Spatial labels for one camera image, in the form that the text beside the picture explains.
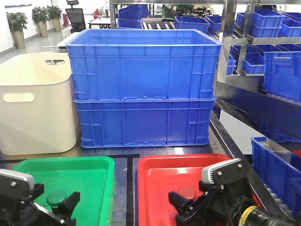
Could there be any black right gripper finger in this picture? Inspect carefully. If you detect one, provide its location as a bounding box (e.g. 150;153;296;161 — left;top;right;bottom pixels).
168;191;194;214
198;181;223;195

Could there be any lower stacked blue crate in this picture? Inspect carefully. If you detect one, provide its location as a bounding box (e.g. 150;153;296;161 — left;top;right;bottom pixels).
75;97;215;148

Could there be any beige plastic bin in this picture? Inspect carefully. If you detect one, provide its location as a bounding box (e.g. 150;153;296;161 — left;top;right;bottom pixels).
0;53;80;155

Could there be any stacked blue crate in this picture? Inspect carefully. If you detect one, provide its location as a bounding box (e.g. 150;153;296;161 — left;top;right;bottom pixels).
75;97;215;148
66;29;222;101

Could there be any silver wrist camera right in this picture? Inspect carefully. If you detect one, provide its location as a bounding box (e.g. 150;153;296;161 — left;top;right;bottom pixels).
201;158;250;185

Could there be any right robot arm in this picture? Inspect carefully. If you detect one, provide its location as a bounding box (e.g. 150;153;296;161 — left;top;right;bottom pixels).
168;179;301;226

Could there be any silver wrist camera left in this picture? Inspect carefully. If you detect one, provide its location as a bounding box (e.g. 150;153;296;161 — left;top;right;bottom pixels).
0;169;34;198

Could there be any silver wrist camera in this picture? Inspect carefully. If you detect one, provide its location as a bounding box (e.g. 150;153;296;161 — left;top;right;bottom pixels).
0;169;34;198
201;158;250;185

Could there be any potted green plant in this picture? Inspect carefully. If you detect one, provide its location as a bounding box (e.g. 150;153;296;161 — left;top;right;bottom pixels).
6;12;28;49

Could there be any green plastic tray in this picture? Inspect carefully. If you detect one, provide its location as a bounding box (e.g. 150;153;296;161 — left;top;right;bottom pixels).
13;156;115;226

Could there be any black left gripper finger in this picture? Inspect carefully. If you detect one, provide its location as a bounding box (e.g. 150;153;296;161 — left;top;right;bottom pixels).
22;183;45;202
58;192;80;218

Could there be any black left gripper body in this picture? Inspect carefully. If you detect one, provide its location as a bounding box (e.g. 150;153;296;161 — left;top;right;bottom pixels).
0;195;77;226

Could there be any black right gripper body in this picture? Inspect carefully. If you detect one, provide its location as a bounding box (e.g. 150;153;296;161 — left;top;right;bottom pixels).
175;183;256;226

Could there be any red mushroom push button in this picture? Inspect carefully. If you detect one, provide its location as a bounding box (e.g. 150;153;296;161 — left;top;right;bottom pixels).
177;186;197;201

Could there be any red plastic tray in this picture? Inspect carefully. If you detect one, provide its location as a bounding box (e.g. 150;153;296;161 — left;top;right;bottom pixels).
137;153;264;226

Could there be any green mushroom push button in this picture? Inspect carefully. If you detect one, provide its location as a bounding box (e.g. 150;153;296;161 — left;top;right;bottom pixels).
46;189;67;209

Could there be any upper stacked blue crate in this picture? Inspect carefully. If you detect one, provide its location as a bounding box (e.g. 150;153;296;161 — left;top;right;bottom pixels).
66;29;222;101

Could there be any black office chair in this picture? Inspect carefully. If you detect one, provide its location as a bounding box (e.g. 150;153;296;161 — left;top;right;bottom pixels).
65;0;86;33

